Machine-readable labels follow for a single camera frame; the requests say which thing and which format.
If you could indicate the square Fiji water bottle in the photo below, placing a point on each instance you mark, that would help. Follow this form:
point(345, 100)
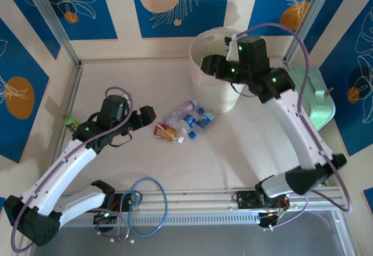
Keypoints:
point(205, 119)

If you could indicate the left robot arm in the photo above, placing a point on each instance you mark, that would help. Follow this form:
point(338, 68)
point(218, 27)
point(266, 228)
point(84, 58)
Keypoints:
point(64, 165)

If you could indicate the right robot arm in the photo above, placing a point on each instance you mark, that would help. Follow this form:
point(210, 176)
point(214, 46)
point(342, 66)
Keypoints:
point(294, 127)

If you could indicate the beige plastic bin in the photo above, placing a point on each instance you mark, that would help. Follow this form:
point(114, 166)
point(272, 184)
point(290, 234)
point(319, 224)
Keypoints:
point(209, 95)

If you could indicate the red gold label bottle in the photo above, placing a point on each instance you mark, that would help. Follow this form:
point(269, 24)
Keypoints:
point(163, 131)

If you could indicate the clear bottle pink label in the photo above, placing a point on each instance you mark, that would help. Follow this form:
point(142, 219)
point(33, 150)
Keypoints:
point(183, 110)

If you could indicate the blue-label bottle blue cap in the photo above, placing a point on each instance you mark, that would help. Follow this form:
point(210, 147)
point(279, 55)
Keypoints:
point(189, 120)

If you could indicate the small green-lidded bottle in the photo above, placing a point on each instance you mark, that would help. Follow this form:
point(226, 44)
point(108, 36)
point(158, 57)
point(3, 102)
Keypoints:
point(68, 119)

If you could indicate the mint green zip case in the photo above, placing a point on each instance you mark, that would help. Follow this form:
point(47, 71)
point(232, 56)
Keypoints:
point(319, 98)

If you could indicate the blue stethoscope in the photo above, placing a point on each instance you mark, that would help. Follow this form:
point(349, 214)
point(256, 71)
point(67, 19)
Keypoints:
point(166, 206)

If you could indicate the grey metal panel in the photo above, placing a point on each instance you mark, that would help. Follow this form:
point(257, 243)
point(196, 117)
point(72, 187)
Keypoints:
point(204, 241)

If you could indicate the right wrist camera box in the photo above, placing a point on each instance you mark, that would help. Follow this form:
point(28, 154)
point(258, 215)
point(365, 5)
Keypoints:
point(233, 49)

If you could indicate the aluminium frame post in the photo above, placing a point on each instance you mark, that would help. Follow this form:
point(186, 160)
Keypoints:
point(49, 14)
point(309, 17)

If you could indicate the wide aluminium base rail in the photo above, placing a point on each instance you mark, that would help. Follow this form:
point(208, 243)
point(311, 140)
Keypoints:
point(198, 200)

